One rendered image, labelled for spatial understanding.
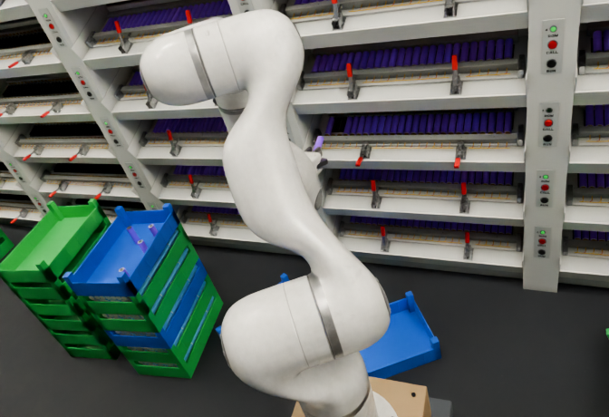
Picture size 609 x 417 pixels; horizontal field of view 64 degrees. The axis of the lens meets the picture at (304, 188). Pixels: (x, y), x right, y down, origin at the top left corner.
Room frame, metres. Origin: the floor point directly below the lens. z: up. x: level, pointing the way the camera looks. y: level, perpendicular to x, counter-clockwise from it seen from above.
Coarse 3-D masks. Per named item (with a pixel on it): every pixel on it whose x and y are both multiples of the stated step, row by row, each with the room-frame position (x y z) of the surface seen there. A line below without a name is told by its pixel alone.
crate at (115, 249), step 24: (120, 216) 1.33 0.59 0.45; (144, 216) 1.31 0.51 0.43; (168, 216) 1.24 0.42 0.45; (120, 240) 1.27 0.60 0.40; (144, 240) 1.23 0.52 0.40; (168, 240) 1.19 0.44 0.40; (96, 264) 1.18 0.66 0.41; (120, 264) 1.15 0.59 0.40; (144, 264) 1.08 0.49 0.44; (72, 288) 1.07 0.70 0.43; (96, 288) 1.04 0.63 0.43; (120, 288) 1.01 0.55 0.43
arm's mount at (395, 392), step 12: (372, 384) 0.55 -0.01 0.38; (384, 384) 0.55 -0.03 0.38; (396, 384) 0.54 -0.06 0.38; (408, 384) 0.53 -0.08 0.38; (384, 396) 0.52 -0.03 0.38; (396, 396) 0.52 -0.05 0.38; (408, 396) 0.51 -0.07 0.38; (420, 396) 0.50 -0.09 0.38; (300, 408) 0.55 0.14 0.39; (396, 408) 0.50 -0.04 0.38; (408, 408) 0.49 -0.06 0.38; (420, 408) 0.48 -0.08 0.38
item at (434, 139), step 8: (328, 136) 1.28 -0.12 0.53; (336, 136) 1.27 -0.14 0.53; (344, 136) 1.25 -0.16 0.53; (352, 136) 1.24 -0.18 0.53; (360, 136) 1.23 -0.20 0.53; (368, 136) 1.21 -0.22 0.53; (376, 136) 1.20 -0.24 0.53; (384, 136) 1.19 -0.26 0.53; (392, 136) 1.18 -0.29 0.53; (400, 136) 1.16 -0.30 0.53; (408, 136) 1.15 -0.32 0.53; (416, 136) 1.14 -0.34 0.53; (424, 136) 1.13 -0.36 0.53; (432, 136) 1.12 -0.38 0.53; (440, 136) 1.10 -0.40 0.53; (448, 136) 1.09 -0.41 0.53; (456, 136) 1.08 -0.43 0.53; (464, 136) 1.07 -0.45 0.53; (472, 136) 1.06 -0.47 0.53; (480, 136) 1.05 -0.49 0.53; (488, 136) 1.04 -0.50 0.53; (496, 136) 1.03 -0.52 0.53; (504, 136) 1.02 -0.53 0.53; (512, 136) 1.01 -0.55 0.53; (376, 144) 1.19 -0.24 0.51
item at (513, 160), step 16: (432, 112) 1.21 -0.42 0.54; (448, 112) 1.19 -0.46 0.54; (464, 112) 1.16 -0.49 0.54; (496, 112) 1.12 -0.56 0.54; (320, 128) 1.35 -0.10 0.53; (304, 144) 1.27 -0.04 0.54; (336, 160) 1.22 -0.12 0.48; (352, 160) 1.19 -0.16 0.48; (368, 160) 1.16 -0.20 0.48; (384, 160) 1.14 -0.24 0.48; (400, 160) 1.12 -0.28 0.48; (416, 160) 1.09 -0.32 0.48; (432, 160) 1.07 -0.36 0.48; (448, 160) 1.05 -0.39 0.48; (464, 160) 1.03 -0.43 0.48; (480, 160) 1.00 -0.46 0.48; (496, 160) 0.99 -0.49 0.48; (512, 160) 0.97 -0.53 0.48
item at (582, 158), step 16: (576, 112) 1.01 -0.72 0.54; (592, 112) 0.97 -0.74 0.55; (608, 112) 0.95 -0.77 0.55; (576, 128) 0.95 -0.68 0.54; (592, 128) 0.93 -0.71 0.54; (608, 128) 0.91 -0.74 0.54; (576, 144) 0.92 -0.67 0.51; (592, 144) 0.91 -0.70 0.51; (608, 144) 0.89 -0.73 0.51; (576, 160) 0.89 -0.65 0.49; (592, 160) 0.87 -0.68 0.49; (608, 160) 0.86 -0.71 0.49
